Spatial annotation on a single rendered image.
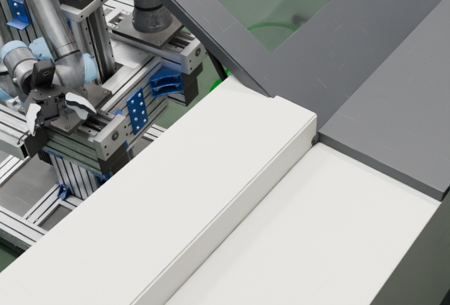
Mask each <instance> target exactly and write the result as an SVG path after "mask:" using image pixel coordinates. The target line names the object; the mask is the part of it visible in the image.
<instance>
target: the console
mask: <svg viewBox="0 0 450 305"><path fill-rule="evenodd" d="M316 125H317V116H316V114H315V113H313V112H311V111H309V110H307V109H304V108H303V107H300V106H299V105H296V104H294V103H292V102H290V101H288V100H286V99H283V98H281V97H279V96H276V97H275V98H271V97H270V98H268V97H266V96H264V95H261V94H259V93H257V92H255V91H253V90H251V89H249V88H246V87H245V86H244V85H243V84H242V83H241V82H240V81H239V80H238V79H237V78H236V77H235V76H234V75H230V76H229V77H228V78H227V79H226V80H225V81H224V82H222V83H221V84H220V85H219V86H217V87H216V88H215V89H214V90H213V91H212V92H211V93H210V94H208V95H207V96H206V97H205V98H203V99H202V100H201V101H200V102H199V103H198V104H197V105H196V106H194V107H193V108H192V109H191V110H189V111H188V112H187V113H186V114H185V115H184V116H183V117H182V118H181V119H179V120H178V121H177V122H176V123H174V124H173V125H172V126H171V127H170V128H169V129H168V130H167V131H165V132H164V133H163V134H162V135H160V136H159V137H158V138H157V139H156V140H155V141H154V142H153V143H151V144H150V145H149V146H148V147H146V148H145V149H144V150H143V151H142V152H141V153H140V154H139V155H137V156H136V157H135V158H134V159H132V160H131V161H130V162H129V163H128V164H127V165H126V166H125V167H124V168H122V169H121V170H120V171H119V172H117V173H116V174H115V175H114V176H113V177H112V178H111V179H110V180H108V181H107V182H106V183H105V184H103V185H102V186H101V187H100V188H99V189H98V190H97V191H96V192H94V193H93V194H92V195H91V196H89V197H88V198H87V199H86V200H85V201H84V202H83V203H82V204H80V205H79V206H78V207H77V208H75V209H74V210H73V211H72V212H71V213H70V214H69V215H68V216H66V217H65V218H64V219H63V220H62V221H60V222H59V223H58V224H57V225H56V226H55V227H54V228H53V229H51V230H50V231H49V232H48V233H46V234H45V235H44V236H43V237H42V238H41V239H40V240H39V241H37V242H36V243H35V244H34V245H32V246H31V247H30V248H29V249H28V250H27V251H26V252H25V253H23V254H22V255H21V256H20V257H18V258H17V259H16V260H15V261H14V262H13V263H12V264H11V265H9V266H8V267H7V268H6V269H4V270H3V271H2V272H1V273H0V305H165V303H166V302H167V301H168V300H169V299H170V298H171V297H172V296H173V295H174V294H175V293H176V292H177V291H178V290H179V289H180V288H181V287H182V286H183V285H184V284H185V282H186V281H187V280H188V279H189V278H190V277H191V276H192V275H193V274H194V273H195V272H196V270H197V269H198V268H199V267H200V266H201V265H202V264H203V263H204V262H205V261H206V260H207V258H209V256H211V254H213V252H215V250H216V249H217V248H218V247H219V246H220V245H221V244H222V243H223V242H224V241H225V240H226V238H227V237H228V236H229V235H230V234H231V233H232V232H233V231H234V230H235V229H236V227H237V226H238V225H239V224H240V223H241V222H242V221H243V220H244V219H245V218H246V217H247V216H248V215H249V214H250V213H251V212H252V211H253V210H254V209H255V208H256V206H257V205H258V204H259V203H260V202H261V201H262V200H263V199H264V198H265V197H266V195H267V194H268V193H269V192H270V191H271V190H272V189H273V188H274V187H275V186H276V185H277V184H278V183H279V182H280V181H281V180H282V179H283V178H284V177H285V176H286V174H287V173H288V172H289V171H290V170H291V169H292V168H293V167H294V166H295V165H296V163H297V162H298V161H299V160H300V159H301V158H302V157H303V156H304V155H305V154H306V153H307V152H308V151H309V150H310V149H311V148H312V147H313V146H314V145H315V143H314V144H313V145H312V143H311V140H312V139H313V137H314V136H315V135H316Z"/></svg>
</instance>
